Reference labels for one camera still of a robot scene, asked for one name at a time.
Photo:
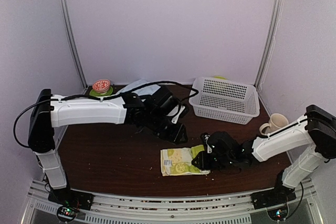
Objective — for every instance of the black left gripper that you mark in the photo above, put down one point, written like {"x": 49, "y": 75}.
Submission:
{"x": 176, "y": 137}

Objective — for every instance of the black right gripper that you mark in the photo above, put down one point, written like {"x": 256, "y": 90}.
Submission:
{"x": 202, "y": 163}

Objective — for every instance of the green crocodile pattern towel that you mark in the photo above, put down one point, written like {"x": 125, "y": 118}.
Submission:
{"x": 178, "y": 161}

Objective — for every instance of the white perforated plastic basket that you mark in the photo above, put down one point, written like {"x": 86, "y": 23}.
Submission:
{"x": 225, "y": 100}

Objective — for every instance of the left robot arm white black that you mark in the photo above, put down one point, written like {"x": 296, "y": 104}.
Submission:
{"x": 159, "y": 112}

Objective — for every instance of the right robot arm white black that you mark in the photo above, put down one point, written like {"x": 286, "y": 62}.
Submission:
{"x": 315, "y": 129}

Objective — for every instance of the lime green bowl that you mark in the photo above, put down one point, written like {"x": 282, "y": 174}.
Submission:
{"x": 219, "y": 77}

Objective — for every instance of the red patterned ceramic bowl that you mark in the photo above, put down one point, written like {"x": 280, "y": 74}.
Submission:
{"x": 101, "y": 85}

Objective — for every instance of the green plate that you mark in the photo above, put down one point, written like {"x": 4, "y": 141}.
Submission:
{"x": 97, "y": 94}

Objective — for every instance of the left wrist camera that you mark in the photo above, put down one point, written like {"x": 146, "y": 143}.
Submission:
{"x": 178, "y": 112}

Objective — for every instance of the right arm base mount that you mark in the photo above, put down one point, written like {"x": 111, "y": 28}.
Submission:
{"x": 276, "y": 202}

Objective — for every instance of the front aluminium rail panel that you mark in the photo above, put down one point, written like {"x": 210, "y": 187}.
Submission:
{"x": 227, "y": 208}

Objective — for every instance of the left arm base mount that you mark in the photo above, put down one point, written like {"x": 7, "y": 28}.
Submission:
{"x": 70, "y": 207}

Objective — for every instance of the right aluminium frame post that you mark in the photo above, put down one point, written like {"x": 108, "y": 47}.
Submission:
{"x": 269, "y": 44}

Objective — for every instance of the aluminium frame post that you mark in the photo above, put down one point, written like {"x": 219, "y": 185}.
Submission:
{"x": 269, "y": 44}
{"x": 72, "y": 43}

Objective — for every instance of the left aluminium frame post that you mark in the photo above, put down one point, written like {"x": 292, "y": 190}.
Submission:
{"x": 72, "y": 43}

